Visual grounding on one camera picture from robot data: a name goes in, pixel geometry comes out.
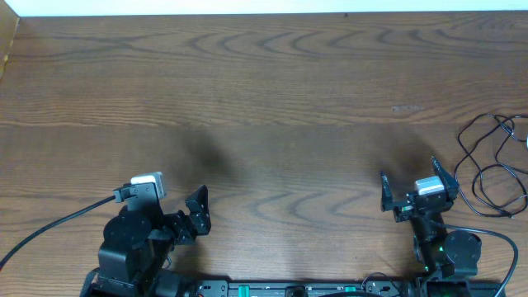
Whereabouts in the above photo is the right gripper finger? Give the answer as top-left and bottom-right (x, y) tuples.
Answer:
(380, 172), (394, 212)
(431, 157), (460, 194)

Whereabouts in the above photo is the black usb cable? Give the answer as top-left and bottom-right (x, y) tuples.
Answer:
(453, 113), (528, 219)

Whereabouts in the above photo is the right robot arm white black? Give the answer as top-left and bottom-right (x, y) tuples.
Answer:
(380, 158), (482, 296)

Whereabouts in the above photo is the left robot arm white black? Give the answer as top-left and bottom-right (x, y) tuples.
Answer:
(80, 183), (211, 297)

